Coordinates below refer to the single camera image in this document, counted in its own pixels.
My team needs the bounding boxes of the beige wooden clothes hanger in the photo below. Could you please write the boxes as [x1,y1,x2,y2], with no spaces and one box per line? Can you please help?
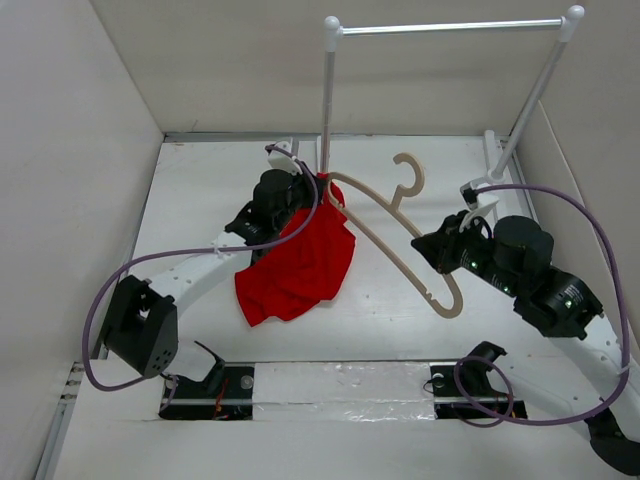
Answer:
[327,152,464,320]

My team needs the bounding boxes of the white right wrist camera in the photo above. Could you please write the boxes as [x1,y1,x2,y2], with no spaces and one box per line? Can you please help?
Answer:
[460,181,499,222]

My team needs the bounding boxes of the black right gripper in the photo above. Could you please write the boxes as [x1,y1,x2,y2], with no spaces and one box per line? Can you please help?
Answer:
[412,207,522,297]

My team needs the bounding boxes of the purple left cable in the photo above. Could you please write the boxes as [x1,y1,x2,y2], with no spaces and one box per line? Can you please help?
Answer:
[81,144,320,396]

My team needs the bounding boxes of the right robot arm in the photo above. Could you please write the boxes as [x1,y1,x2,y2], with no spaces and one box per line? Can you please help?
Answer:
[411,211,639,476]

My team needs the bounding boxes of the red t-shirt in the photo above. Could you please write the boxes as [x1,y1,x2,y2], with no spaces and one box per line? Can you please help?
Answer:
[234,170,356,327]

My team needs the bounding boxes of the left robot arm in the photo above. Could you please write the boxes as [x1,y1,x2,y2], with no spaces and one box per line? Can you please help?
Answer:
[99,169,326,397]

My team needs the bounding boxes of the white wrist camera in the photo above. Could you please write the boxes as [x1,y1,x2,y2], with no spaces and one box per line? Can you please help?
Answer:
[460,181,499,222]
[265,138,302,175]

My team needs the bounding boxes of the silver foil tape strip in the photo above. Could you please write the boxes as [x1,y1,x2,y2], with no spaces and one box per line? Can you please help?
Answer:
[252,361,435,423]

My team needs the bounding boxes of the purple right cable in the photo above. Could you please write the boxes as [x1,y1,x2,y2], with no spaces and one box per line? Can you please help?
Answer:
[453,182,630,426]

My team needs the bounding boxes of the purple cable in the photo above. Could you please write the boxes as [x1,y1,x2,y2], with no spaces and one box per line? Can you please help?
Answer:
[81,144,320,396]
[453,182,630,426]

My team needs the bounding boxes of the white metal clothes rack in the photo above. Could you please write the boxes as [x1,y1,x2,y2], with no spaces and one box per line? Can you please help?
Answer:
[311,4,586,201]

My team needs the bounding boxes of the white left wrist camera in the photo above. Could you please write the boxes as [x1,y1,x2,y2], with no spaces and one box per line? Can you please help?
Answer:
[265,138,302,175]

